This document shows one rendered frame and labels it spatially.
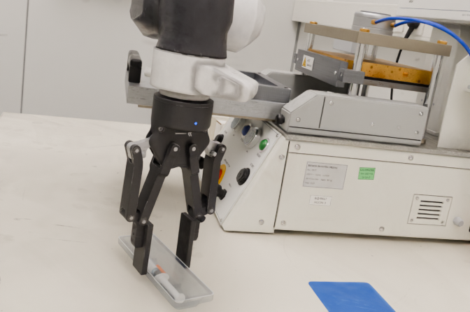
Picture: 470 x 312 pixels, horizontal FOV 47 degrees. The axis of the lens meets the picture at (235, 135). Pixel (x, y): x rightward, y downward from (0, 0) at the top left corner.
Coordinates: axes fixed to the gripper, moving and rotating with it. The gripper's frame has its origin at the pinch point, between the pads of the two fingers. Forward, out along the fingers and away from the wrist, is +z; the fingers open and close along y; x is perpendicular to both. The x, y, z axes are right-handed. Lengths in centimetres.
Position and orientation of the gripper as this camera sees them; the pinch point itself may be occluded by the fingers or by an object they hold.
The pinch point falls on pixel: (164, 245)
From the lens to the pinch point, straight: 73.6
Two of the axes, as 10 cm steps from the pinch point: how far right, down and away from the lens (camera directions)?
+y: -8.3, 0.0, -5.5
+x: 5.3, 2.7, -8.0
